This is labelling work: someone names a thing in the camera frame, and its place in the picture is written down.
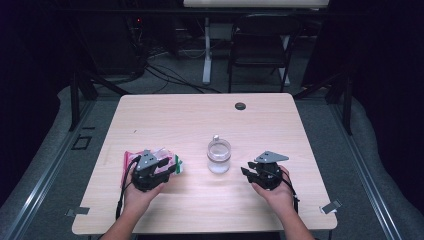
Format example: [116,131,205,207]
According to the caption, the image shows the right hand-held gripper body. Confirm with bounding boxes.
[251,150,290,191]

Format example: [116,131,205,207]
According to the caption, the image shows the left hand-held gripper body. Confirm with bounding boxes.
[131,149,172,193]

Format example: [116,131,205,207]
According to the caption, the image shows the red and white plastic bag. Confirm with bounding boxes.
[122,147,184,188]

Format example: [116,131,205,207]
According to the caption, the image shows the clear glass jar with lid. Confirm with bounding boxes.
[206,134,233,175]

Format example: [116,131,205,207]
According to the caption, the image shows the person's left hand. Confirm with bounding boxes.
[122,168,167,218]

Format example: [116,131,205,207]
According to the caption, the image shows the person's right hand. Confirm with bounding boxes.
[250,165,297,217]

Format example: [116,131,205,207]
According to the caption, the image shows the grey and white tape strip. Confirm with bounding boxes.
[319,198,343,215]

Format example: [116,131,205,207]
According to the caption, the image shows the black metal stand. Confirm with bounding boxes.
[67,69,132,132]
[292,65,354,136]

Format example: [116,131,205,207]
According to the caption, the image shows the black folding chair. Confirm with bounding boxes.
[227,13,303,94]

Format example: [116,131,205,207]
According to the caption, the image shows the dark cabinet with red light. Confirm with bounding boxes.
[75,12,145,76]

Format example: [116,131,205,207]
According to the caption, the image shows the white desk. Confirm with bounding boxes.
[182,0,331,87]

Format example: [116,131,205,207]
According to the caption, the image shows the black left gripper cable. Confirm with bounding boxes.
[115,154,143,221]

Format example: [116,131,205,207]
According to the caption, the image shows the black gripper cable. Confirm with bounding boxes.
[279,167,301,215]
[115,154,143,221]

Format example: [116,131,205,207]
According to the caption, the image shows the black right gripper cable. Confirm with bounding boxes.
[279,167,301,215]

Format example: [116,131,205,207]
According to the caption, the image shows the black floor cables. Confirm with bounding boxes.
[143,62,222,95]

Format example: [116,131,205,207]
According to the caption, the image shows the metal floor rail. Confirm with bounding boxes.
[2,99,97,240]
[329,99,404,240]

